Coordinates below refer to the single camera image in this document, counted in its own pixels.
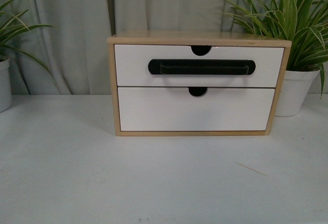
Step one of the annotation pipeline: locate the white drawer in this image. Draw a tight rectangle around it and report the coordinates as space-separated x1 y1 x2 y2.
118 87 274 131
114 45 284 88

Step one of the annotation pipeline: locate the thin wooden stick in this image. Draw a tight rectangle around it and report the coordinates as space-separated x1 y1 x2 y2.
234 161 267 177

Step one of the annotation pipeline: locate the grey curtain backdrop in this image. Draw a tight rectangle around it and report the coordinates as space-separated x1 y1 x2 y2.
8 0 242 95

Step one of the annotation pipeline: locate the white plant pot right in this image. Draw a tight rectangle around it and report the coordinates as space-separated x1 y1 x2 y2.
275 70 319 117

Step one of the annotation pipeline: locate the white plant pot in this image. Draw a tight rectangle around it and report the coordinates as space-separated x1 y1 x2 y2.
0 59 12 112
275 70 319 117

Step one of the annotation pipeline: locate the white plant pot left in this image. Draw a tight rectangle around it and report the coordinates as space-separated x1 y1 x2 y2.
0 59 12 112

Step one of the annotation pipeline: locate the green striped plant right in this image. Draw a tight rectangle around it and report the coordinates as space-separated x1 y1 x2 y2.
221 0 327 94

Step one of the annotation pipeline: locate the green striped plant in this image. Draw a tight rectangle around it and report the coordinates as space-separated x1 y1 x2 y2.
1 0 53 77
221 0 327 94

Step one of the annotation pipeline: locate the green striped plant left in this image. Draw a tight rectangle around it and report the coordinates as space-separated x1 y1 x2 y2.
1 0 53 77

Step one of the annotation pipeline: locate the black drawer handle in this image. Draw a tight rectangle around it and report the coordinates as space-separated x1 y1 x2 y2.
148 59 256 76

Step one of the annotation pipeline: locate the wooden drawer cabinet frame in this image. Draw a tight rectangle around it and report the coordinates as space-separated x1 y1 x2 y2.
107 30 291 136

